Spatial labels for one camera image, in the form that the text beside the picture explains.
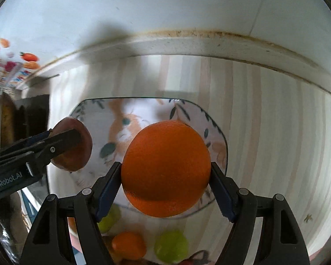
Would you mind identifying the brown russet apple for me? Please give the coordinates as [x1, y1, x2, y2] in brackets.
[50, 117, 92, 172]

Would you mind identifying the small orange fruit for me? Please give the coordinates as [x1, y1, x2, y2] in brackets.
[112, 231, 147, 260]

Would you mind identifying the large orange fruit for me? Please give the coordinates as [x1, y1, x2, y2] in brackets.
[121, 120, 210, 218]

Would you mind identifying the striped table mat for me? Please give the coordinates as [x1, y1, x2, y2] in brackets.
[46, 55, 331, 264]

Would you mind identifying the green apple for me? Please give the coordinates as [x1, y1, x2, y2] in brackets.
[154, 229, 189, 264]
[97, 204, 121, 234]

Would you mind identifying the colourful fruit wall sticker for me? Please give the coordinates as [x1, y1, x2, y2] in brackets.
[0, 38, 40, 88]

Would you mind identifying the illustrated oval fruit tray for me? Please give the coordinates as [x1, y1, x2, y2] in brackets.
[69, 97, 229, 220]

